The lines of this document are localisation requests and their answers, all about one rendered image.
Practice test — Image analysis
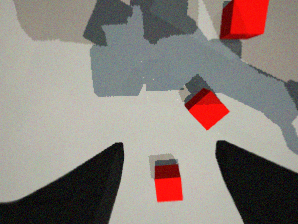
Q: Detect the red cube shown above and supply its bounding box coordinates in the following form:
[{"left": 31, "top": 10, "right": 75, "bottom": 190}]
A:
[
  {"left": 184, "top": 88, "right": 229, "bottom": 130},
  {"left": 219, "top": 0, "right": 269, "bottom": 40},
  {"left": 155, "top": 164, "right": 183, "bottom": 202}
]

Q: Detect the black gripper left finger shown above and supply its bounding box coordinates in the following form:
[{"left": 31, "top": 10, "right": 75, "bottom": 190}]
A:
[{"left": 0, "top": 142, "right": 124, "bottom": 224}]

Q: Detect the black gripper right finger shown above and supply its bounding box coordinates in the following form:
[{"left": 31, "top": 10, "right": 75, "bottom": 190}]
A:
[{"left": 215, "top": 140, "right": 298, "bottom": 224}]

